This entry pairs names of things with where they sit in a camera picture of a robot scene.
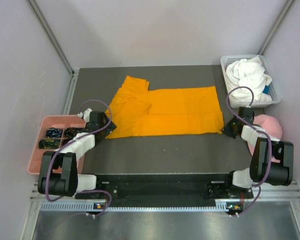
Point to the dark rolled sock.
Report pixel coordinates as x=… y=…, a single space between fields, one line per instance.
x=65 y=141
x=71 y=132
x=54 y=132

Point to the dark rolled sock upper left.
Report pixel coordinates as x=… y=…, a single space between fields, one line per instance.
x=54 y=132

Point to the white crumpled t shirt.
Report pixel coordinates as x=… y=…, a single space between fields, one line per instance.
x=250 y=79

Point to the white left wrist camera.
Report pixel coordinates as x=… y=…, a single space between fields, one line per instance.
x=85 y=115

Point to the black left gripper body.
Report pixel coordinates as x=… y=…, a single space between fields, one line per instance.
x=106 y=131

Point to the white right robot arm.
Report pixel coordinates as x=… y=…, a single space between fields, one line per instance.
x=272 y=159

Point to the blue item in basket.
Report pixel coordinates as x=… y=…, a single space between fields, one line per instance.
x=266 y=90

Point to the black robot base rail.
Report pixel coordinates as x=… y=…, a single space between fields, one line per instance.
x=167 y=190

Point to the aluminium frame post right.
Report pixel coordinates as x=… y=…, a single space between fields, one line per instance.
x=284 y=12

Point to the pink baseball cap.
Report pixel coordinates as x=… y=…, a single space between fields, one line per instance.
x=268 y=123

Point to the yellow patterned rolled sock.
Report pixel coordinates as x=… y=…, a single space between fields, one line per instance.
x=49 y=143

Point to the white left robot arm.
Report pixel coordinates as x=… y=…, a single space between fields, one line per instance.
x=58 y=174

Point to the white plastic basket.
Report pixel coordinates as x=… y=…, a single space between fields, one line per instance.
x=273 y=87

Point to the dark rolled sock upper right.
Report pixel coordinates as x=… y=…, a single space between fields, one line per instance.
x=71 y=132

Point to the dark rolled sock lower right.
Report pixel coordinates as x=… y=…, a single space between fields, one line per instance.
x=65 y=141

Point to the orange t shirt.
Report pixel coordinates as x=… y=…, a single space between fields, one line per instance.
x=139 y=112

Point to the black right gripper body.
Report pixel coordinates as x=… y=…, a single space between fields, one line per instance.
x=229 y=128

